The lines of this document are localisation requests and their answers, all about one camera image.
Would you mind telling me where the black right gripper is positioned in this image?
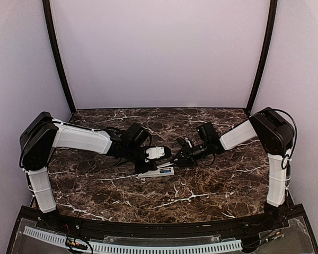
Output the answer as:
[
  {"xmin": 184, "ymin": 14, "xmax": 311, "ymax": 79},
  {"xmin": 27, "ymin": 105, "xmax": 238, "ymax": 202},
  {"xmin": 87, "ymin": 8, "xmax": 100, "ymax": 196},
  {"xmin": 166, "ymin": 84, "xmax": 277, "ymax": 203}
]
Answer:
[{"xmin": 170, "ymin": 140, "xmax": 210, "ymax": 167}]

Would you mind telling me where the blue AAA battery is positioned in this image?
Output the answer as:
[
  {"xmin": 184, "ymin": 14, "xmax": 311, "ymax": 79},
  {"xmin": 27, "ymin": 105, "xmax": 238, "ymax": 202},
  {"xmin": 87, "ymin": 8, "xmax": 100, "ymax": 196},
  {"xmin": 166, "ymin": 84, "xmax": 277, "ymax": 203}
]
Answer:
[{"xmin": 160, "ymin": 170, "xmax": 174, "ymax": 175}]

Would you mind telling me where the white remote control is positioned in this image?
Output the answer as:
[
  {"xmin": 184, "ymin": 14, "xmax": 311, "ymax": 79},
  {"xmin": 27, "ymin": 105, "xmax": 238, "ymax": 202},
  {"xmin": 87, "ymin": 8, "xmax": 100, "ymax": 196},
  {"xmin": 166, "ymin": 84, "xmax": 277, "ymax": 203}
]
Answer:
[{"xmin": 138, "ymin": 167, "xmax": 174, "ymax": 178}]

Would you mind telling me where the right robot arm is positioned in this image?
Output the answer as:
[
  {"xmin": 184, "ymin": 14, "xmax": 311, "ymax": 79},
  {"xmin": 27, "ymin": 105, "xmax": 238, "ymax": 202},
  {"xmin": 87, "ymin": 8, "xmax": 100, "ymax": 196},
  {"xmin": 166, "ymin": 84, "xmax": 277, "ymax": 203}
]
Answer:
[{"xmin": 170, "ymin": 107, "xmax": 297, "ymax": 207}]

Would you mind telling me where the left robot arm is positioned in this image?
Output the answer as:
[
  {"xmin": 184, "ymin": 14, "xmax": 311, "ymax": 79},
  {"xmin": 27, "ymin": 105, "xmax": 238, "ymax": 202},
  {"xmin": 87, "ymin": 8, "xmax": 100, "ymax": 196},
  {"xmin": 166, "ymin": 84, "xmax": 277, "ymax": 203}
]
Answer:
[{"xmin": 19, "ymin": 112, "xmax": 165, "ymax": 231}]

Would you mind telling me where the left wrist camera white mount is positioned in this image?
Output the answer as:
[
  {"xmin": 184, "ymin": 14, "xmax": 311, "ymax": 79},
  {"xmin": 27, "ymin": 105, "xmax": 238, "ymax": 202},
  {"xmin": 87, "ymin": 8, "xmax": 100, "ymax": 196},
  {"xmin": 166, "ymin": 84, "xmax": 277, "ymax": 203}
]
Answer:
[{"xmin": 145, "ymin": 146, "xmax": 172, "ymax": 162}]

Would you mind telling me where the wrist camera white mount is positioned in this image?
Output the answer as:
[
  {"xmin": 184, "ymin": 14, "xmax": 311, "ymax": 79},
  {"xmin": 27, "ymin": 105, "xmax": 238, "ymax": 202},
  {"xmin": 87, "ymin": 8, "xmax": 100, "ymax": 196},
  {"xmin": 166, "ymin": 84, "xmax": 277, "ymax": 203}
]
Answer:
[
  {"xmin": 145, "ymin": 146, "xmax": 172, "ymax": 162},
  {"xmin": 176, "ymin": 137, "xmax": 194, "ymax": 152}
]

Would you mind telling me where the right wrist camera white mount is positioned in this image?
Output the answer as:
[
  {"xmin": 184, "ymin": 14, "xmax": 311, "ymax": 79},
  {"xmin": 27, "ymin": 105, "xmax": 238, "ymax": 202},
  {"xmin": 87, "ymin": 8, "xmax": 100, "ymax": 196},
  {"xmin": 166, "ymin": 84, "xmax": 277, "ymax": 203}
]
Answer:
[{"xmin": 176, "ymin": 137, "xmax": 194, "ymax": 152}]

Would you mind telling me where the black front rail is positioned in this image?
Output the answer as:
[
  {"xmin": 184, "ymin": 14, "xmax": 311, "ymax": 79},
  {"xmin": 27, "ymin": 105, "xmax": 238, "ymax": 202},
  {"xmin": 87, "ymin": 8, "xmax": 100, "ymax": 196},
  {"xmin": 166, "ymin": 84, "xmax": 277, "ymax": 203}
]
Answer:
[{"xmin": 18, "ymin": 203, "xmax": 305, "ymax": 240}]

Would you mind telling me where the white slotted cable duct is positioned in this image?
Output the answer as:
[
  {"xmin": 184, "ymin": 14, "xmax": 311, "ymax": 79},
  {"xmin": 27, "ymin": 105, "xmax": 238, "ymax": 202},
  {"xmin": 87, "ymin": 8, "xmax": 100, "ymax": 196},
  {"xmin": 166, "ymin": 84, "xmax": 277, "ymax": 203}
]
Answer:
[{"xmin": 23, "ymin": 226, "xmax": 242, "ymax": 253}]

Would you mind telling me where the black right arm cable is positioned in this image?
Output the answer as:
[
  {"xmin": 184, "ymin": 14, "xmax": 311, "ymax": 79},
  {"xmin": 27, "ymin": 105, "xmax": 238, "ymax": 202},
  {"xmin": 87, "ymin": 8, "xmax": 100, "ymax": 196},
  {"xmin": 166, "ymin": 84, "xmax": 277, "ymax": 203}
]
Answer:
[{"xmin": 267, "ymin": 107, "xmax": 298, "ymax": 170}]

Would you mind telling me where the black right corner post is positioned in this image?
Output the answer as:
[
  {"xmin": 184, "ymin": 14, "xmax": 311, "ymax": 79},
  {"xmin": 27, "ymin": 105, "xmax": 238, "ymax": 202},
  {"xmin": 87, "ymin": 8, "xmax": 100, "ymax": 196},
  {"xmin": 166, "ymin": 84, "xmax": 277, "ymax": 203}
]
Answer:
[{"xmin": 245, "ymin": 0, "xmax": 278, "ymax": 116}]

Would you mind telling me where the black corner post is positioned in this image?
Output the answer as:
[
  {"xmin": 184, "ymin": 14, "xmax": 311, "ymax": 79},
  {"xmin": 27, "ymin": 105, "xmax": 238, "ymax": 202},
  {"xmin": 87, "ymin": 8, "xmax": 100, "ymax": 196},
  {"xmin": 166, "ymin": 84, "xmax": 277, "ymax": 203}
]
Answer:
[
  {"xmin": 42, "ymin": 0, "xmax": 76, "ymax": 114},
  {"xmin": 245, "ymin": 0, "xmax": 278, "ymax": 116}
]

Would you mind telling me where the black left corner post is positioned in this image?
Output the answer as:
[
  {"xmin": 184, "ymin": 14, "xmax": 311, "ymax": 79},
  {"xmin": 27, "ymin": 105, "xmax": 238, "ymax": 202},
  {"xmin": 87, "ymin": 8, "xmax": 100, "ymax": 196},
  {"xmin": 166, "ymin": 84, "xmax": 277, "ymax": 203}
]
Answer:
[{"xmin": 42, "ymin": 0, "xmax": 76, "ymax": 114}]

